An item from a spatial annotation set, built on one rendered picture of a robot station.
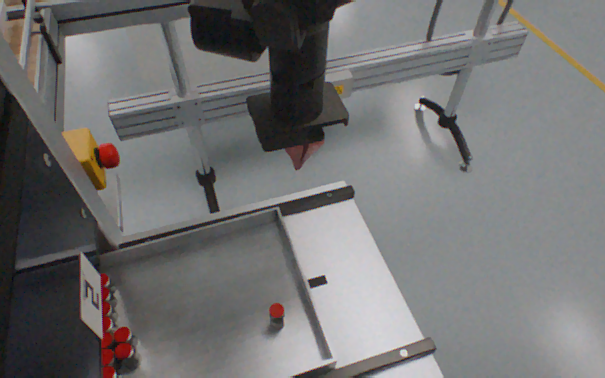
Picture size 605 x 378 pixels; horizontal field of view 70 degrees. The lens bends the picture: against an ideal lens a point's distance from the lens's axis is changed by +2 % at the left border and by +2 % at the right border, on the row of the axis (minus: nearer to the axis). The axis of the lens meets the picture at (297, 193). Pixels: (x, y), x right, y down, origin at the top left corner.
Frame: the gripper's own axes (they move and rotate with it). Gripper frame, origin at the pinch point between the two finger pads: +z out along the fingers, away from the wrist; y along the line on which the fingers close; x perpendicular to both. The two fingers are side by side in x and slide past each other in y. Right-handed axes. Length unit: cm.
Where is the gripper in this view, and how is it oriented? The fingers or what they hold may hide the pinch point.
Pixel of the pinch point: (296, 162)
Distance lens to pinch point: 54.1
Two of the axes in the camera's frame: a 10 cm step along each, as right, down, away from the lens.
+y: -9.6, 2.3, -1.9
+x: 2.9, 7.6, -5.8
